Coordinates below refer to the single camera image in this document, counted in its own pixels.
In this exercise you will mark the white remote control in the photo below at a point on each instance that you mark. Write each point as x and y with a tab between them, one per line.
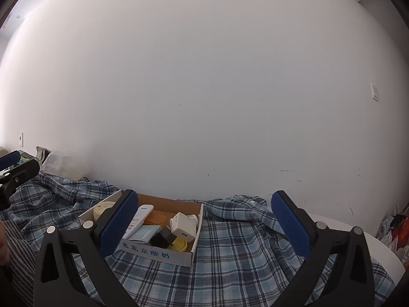
142	216

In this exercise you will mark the grey fabric bag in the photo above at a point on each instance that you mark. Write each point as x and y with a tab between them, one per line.
41	153

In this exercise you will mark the translucent white plastic bag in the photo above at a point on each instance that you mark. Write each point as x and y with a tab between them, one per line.
64	164

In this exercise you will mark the grey striped blanket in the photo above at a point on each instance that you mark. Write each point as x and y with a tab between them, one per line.
22	262

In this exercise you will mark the person's left hand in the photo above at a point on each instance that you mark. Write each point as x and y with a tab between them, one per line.
3	246

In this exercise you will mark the colourful plastic bags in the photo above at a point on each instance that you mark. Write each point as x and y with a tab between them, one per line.
394	227

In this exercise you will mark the orange translucent soap box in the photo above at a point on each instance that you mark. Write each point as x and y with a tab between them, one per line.
156	219

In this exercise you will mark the white wall switch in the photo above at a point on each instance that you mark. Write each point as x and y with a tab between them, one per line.
374	92

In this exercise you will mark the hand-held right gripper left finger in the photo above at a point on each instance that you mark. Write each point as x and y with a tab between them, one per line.
119	224

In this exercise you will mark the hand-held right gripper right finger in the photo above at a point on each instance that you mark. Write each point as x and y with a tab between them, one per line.
289	227

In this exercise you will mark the small black box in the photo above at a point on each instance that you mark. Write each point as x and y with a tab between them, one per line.
163	238

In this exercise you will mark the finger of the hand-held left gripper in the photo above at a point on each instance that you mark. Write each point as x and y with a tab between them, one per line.
25	169
11	158

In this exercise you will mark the white cardboard box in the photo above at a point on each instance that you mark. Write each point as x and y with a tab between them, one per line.
153	253

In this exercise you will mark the cream round jar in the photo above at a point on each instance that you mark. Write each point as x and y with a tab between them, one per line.
104	209

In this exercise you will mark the blue plaid shirt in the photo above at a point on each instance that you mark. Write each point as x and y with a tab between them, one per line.
239	262

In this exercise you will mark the small yellow round tin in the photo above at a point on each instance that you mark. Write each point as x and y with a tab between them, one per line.
179	246

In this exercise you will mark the white wall socket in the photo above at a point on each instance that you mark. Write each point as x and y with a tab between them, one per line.
21	139

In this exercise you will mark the green tissue box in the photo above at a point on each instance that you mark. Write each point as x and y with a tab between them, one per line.
27	155

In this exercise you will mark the white wall charger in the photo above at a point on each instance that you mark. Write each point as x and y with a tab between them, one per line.
182	227

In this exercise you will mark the light blue small box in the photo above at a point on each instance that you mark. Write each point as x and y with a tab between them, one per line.
143	232

